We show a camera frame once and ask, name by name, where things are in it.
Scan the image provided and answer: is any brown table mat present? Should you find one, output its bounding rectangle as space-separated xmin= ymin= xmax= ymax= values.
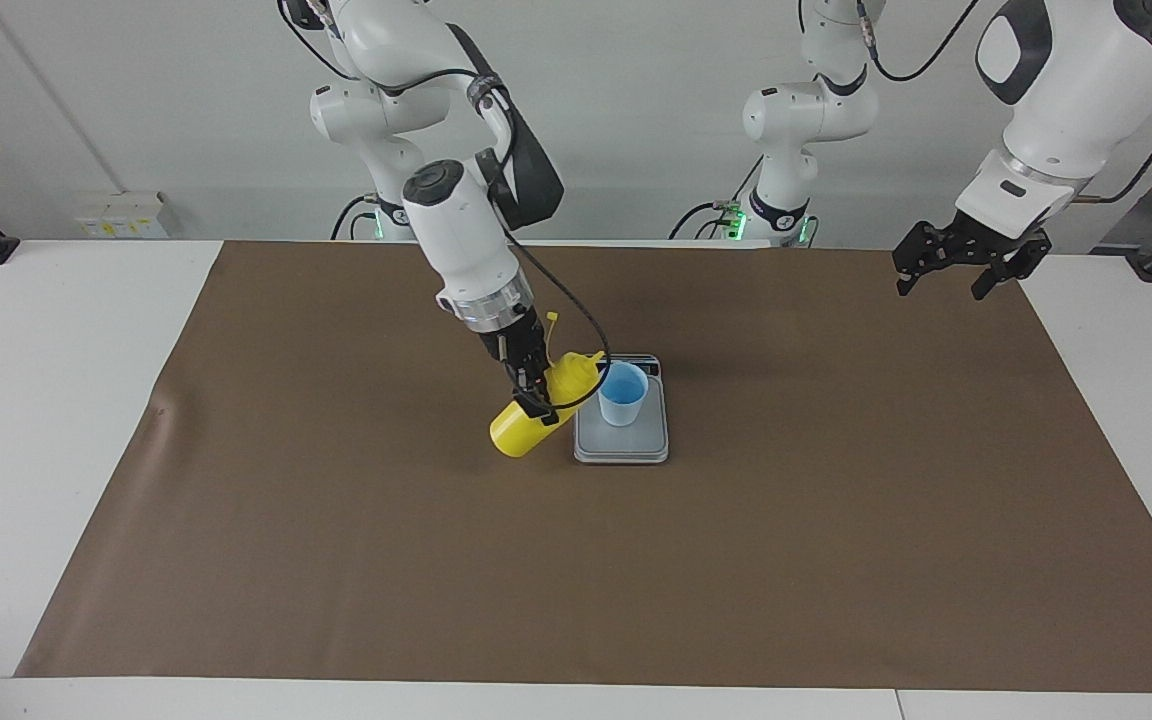
xmin=14 ymin=240 xmax=1152 ymax=693

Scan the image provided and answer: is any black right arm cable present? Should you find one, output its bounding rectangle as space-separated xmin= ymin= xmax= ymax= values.
xmin=276 ymin=0 xmax=613 ymax=411

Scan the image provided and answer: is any yellow squeeze bottle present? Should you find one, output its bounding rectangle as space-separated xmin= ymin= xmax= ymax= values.
xmin=489 ymin=312 xmax=607 ymax=459

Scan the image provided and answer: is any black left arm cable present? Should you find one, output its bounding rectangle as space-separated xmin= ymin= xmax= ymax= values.
xmin=1076 ymin=70 xmax=1152 ymax=206

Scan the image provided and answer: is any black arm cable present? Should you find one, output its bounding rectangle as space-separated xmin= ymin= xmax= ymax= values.
xmin=1076 ymin=70 xmax=1152 ymax=206
xmin=276 ymin=0 xmax=613 ymax=411

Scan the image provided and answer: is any silver digital kitchen scale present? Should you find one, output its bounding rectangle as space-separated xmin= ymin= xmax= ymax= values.
xmin=573 ymin=353 xmax=670 ymax=466

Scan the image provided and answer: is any black base cable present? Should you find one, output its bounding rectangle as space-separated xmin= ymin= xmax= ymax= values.
xmin=669 ymin=155 xmax=767 ymax=241
xmin=331 ymin=193 xmax=382 ymax=241

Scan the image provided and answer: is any black looping cable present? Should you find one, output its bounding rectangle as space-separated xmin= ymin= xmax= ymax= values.
xmin=856 ymin=0 xmax=982 ymax=83

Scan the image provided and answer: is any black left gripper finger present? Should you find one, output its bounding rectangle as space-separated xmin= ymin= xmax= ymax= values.
xmin=891 ymin=222 xmax=949 ymax=298
xmin=971 ymin=240 xmax=1049 ymax=301

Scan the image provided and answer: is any white wall socket box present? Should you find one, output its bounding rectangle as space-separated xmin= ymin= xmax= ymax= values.
xmin=74 ymin=192 xmax=169 ymax=239

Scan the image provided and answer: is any light blue plastic cup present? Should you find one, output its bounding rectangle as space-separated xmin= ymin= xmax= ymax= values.
xmin=597 ymin=362 xmax=650 ymax=428

